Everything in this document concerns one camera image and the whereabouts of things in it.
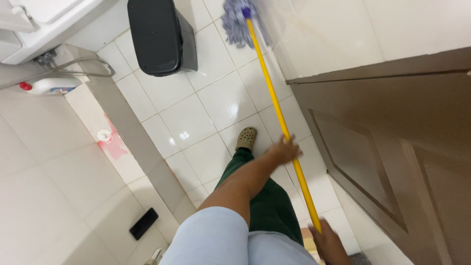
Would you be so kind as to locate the person's right hand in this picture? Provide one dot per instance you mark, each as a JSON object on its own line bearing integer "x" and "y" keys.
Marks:
{"x": 329, "y": 244}

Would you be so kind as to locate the person's left hand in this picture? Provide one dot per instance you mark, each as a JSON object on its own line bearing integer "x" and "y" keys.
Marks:
{"x": 281, "y": 151}

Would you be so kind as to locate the person's right fingers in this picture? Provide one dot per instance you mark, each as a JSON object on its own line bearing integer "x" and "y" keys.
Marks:
{"x": 317, "y": 232}

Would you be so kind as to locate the person's left fingers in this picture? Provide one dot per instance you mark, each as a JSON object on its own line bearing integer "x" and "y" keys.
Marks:
{"x": 293, "y": 147}

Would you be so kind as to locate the beige slipper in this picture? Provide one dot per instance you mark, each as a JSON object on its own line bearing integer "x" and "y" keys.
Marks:
{"x": 308, "y": 243}

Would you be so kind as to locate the olive clog shoe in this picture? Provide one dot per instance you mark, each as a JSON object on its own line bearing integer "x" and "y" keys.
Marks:
{"x": 246, "y": 139}

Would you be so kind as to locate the dark green trousers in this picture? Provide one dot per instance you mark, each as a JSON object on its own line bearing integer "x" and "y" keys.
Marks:
{"x": 272, "y": 209}

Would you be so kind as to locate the grey floor mat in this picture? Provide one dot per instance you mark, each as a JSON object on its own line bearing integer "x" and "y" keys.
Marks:
{"x": 360, "y": 259}

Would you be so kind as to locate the brown wooden door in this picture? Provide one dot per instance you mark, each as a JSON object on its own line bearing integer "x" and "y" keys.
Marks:
{"x": 386, "y": 147}

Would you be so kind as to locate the light blue shirt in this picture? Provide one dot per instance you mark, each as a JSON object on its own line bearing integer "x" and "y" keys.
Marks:
{"x": 213, "y": 239}

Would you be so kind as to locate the metal tap fixture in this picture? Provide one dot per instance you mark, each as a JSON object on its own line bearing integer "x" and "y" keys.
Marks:
{"x": 154, "y": 257}

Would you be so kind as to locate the black phone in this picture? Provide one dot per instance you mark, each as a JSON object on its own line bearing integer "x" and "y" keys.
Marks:
{"x": 143, "y": 223}

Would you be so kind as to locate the black plastic trash bin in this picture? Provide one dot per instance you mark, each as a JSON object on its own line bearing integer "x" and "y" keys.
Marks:
{"x": 160, "y": 36}

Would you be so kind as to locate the white toilet paper roll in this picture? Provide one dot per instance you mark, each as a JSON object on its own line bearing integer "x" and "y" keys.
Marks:
{"x": 104, "y": 136}

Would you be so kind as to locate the white bottle with red cap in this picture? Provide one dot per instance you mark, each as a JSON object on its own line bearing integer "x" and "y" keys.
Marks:
{"x": 51, "y": 85}

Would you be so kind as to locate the metal water valve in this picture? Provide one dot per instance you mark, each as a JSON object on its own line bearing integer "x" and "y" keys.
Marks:
{"x": 45, "y": 58}

